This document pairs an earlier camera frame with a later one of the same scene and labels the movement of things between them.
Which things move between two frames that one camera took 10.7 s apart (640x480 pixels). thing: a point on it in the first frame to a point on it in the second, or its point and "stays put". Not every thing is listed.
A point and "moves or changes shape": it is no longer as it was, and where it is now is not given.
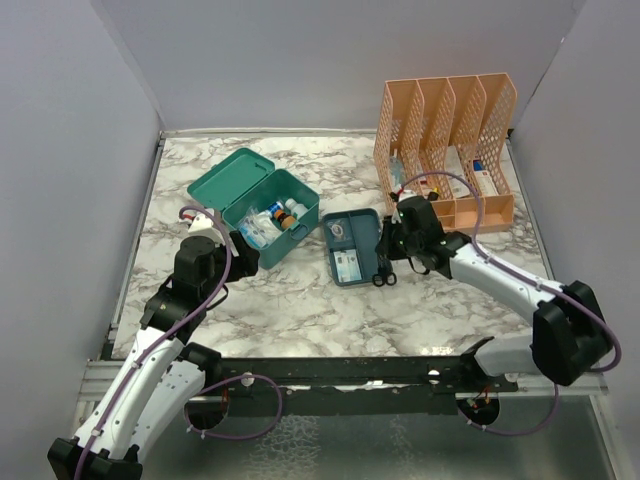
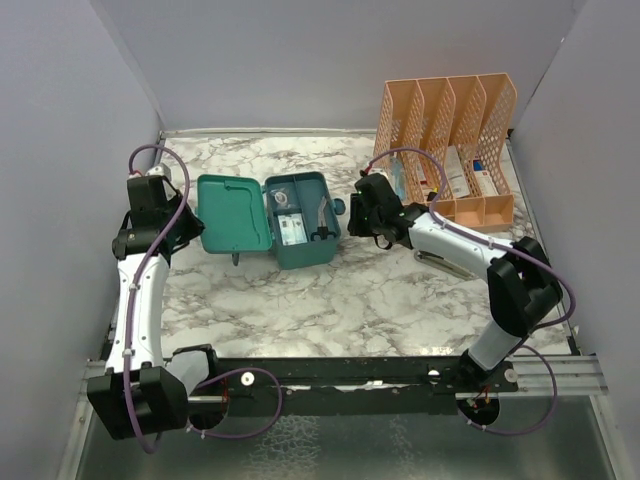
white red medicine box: (485, 182) stays put
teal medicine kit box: (263, 203) moves or changes shape
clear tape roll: (337, 230) to (281, 198)
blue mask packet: (347, 265) to (292, 229)
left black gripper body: (221, 267) to (187, 226)
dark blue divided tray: (354, 245) to (302, 208)
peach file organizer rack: (443, 138) stays put
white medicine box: (458, 188) stays put
